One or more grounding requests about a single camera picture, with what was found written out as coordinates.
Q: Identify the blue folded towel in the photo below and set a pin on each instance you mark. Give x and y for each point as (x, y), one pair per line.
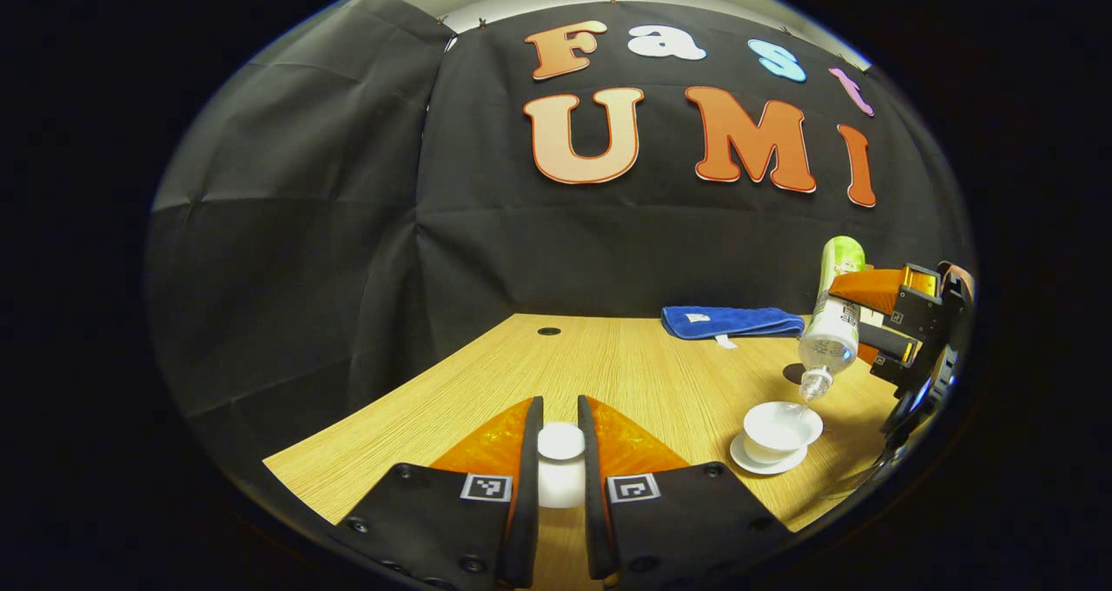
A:
(730, 322)

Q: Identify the black backdrop cloth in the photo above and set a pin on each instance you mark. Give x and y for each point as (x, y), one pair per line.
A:
(608, 252)

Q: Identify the white saucer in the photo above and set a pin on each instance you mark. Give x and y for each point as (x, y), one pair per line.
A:
(769, 468)

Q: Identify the clear water bottle green base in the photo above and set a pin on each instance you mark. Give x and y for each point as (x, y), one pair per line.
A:
(830, 339)

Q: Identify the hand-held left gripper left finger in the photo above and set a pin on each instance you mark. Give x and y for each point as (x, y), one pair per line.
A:
(532, 487)

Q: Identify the dark round coaster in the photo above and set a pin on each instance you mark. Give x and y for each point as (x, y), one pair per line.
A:
(790, 372)

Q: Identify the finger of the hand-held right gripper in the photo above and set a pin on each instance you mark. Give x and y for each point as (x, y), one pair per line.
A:
(916, 308)
(890, 339)

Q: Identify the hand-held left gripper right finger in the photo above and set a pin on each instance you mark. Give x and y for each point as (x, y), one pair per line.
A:
(591, 487)

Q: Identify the white teacup lid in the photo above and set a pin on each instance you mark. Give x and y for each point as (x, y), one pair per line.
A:
(561, 469)

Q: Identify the white teacup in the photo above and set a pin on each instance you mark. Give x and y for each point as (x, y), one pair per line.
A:
(773, 439)

